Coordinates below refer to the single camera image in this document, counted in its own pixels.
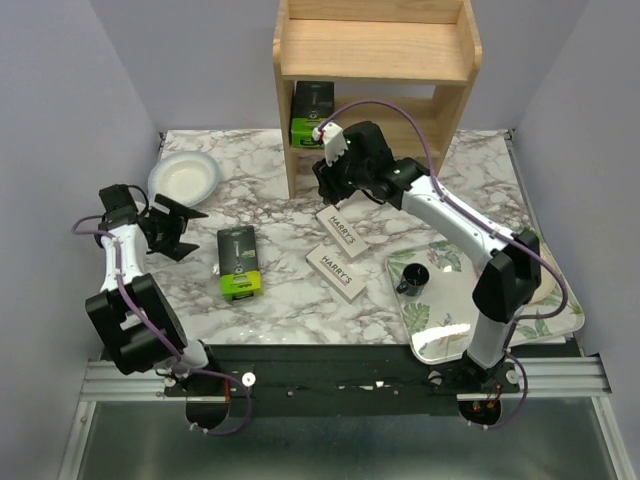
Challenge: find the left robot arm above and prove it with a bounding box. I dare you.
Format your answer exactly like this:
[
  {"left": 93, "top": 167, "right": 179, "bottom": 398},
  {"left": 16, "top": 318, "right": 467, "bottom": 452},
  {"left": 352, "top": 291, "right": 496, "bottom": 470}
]
[{"left": 72, "top": 184, "right": 222, "bottom": 395}]

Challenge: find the floral leaf tray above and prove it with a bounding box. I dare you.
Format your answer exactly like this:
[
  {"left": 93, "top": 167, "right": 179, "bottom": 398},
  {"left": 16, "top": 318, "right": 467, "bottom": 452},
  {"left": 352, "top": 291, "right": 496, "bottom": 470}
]
[{"left": 385, "top": 236, "right": 585, "bottom": 365}]

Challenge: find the pink and cream plate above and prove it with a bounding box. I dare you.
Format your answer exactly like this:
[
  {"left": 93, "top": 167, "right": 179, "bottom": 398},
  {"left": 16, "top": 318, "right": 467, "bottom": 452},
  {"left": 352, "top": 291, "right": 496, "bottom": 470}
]
[{"left": 529, "top": 244, "right": 562, "bottom": 307}]

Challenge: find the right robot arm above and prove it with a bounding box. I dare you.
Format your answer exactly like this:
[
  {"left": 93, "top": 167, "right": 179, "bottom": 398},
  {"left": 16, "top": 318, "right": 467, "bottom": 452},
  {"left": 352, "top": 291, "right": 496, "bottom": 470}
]
[{"left": 312, "top": 121, "right": 541, "bottom": 392}]

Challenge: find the light wooden shelf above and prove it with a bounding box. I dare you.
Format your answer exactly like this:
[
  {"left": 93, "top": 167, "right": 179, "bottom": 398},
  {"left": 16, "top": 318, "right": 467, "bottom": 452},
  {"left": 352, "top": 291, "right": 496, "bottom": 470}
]
[{"left": 273, "top": 1, "right": 483, "bottom": 197}]

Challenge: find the aluminium frame rail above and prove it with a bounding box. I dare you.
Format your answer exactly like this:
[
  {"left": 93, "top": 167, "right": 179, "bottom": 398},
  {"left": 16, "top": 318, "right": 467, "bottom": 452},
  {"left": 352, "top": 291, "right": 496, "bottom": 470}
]
[{"left": 76, "top": 344, "right": 635, "bottom": 479}]

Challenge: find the white Harry's box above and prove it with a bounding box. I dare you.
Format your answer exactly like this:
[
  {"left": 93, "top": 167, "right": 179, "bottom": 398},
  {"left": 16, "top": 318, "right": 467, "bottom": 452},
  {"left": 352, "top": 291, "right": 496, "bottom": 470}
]
[
  {"left": 315, "top": 205, "right": 368, "bottom": 259},
  {"left": 305, "top": 245, "right": 366, "bottom": 303}
]

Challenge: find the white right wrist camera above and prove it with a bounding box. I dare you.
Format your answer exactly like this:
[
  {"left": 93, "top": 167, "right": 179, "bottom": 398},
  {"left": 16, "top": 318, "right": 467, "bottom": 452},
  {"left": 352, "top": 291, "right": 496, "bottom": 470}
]
[{"left": 312, "top": 122, "right": 348, "bottom": 167}]

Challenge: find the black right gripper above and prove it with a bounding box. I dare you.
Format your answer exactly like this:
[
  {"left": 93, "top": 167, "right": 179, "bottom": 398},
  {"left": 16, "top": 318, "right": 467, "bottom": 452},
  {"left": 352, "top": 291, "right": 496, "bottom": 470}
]
[{"left": 309, "top": 142, "right": 370, "bottom": 206}]

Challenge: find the white blue-rimmed bowl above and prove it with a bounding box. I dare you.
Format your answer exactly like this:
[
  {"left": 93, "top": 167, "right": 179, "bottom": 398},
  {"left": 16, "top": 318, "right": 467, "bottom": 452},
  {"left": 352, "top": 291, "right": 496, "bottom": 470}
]
[{"left": 147, "top": 151, "right": 221, "bottom": 207}]

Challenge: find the black mug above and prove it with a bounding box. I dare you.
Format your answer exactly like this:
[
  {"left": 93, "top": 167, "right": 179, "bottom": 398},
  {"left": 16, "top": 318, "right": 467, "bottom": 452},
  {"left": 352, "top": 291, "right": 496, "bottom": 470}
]
[{"left": 395, "top": 263, "right": 430, "bottom": 297}]

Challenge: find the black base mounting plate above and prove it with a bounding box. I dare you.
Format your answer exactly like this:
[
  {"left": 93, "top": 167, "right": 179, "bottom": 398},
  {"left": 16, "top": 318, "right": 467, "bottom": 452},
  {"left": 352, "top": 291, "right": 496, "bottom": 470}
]
[{"left": 164, "top": 343, "right": 534, "bottom": 419}]

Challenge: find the green black Gillette box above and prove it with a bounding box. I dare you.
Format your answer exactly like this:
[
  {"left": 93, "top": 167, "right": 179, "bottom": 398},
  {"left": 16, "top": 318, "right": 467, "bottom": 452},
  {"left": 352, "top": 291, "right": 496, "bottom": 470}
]
[{"left": 217, "top": 225, "right": 263, "bottom": 302}]

